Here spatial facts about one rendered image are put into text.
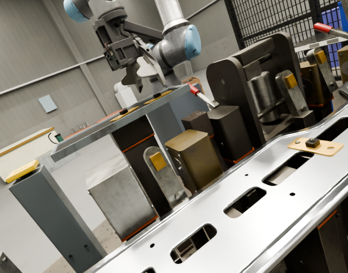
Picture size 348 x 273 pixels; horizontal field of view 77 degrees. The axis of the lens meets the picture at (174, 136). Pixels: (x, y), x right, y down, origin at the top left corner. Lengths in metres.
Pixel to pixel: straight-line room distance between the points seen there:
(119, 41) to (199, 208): 0.41
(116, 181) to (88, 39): 11.49
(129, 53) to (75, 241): 0.48
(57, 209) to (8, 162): 7.38
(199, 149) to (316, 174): 0.20
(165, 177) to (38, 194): 0.30
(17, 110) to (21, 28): 3.25
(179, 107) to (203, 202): 0.57
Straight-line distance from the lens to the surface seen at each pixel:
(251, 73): 0.56
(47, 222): 0.62
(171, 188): 0.44
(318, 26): 0.92
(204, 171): 0.45
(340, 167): 0.41
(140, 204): 0.42
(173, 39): 0.90
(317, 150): 0.45
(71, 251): 0.66
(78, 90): 10.99
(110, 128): 0.53
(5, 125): 10.45
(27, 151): 7.96
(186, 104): 0.94
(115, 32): 0.60
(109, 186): 0.39
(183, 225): 0.38
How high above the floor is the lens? 1.24
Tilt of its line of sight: 18 degrees down
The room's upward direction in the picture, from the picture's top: 25 degrees counter-clockwise
